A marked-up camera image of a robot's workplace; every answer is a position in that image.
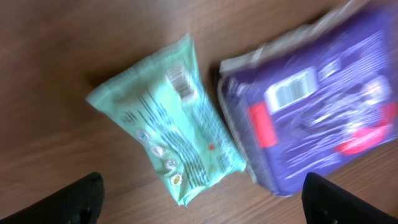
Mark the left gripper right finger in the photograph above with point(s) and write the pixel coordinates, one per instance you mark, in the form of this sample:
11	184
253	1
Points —
326	203

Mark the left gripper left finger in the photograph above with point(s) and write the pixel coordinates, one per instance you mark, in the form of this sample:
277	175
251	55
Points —
80	202

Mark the purple sanitary pad pack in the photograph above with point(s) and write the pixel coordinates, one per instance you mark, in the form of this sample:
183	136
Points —
315	98

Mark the teal wet wipes pack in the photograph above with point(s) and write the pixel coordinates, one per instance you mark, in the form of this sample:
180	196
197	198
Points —
161	102

